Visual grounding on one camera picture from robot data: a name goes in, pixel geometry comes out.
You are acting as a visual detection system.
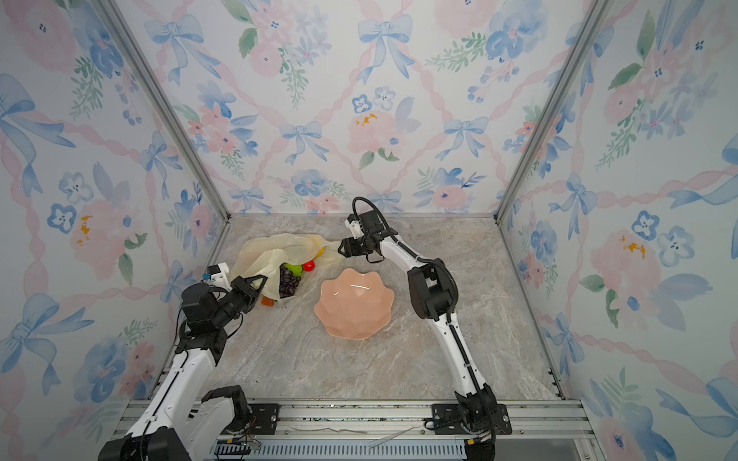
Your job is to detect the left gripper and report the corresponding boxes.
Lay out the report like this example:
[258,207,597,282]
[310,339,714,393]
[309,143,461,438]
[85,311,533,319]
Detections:
[214,273,267,328]

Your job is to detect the purple grape bunch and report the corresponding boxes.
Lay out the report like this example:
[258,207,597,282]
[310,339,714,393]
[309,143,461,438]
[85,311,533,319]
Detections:
[279,263,302,300]

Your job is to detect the yellow plastic bag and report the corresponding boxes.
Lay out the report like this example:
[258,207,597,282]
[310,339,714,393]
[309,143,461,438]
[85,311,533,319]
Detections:
[230,234,344,301]

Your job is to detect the green custard apple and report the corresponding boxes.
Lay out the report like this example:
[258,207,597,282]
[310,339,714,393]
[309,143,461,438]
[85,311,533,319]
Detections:
[284,263,304,278]

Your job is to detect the pink scalloped plate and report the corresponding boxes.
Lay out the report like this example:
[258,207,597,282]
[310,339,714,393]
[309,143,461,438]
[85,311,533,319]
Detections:
[314,268,395,341]

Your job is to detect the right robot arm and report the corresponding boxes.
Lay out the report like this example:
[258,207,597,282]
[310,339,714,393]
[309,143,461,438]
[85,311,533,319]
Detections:
[338,221,512,440]

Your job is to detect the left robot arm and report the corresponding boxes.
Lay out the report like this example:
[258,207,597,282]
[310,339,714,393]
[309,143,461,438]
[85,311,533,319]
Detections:
[98,275,268,460]

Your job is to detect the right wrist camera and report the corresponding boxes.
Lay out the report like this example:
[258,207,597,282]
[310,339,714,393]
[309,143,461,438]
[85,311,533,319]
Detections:
[345,211,386,239]

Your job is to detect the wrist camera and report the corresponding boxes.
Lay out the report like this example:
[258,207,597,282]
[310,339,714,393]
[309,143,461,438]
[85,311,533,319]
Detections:
[202,262,232,291]
[345,211,386,239]

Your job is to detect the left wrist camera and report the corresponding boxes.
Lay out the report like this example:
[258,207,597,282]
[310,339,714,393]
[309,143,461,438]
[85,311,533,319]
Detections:
[202,262,232,291]

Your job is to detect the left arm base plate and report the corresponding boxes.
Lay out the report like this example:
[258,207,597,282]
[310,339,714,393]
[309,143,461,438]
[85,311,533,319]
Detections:
[227,403,281,435]

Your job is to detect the aluminium front rail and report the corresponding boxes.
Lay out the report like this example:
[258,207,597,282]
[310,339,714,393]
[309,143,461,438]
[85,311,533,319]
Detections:
[103,398,607,461]

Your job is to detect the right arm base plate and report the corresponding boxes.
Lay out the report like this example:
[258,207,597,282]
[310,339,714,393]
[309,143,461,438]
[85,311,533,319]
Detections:
[424,403,513,436]

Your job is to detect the left corner aluminium post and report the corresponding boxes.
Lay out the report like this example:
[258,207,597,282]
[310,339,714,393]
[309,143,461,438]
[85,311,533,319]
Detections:
[90,0,232,223]

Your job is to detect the corner aluminium post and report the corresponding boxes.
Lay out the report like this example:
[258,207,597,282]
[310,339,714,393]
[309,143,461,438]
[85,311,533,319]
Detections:
[90,0,232,223]
[494,0,611,223]

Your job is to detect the right corner aluminium post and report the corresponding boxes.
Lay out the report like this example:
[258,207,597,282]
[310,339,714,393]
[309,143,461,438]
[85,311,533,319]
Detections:
[494,0,611,223]

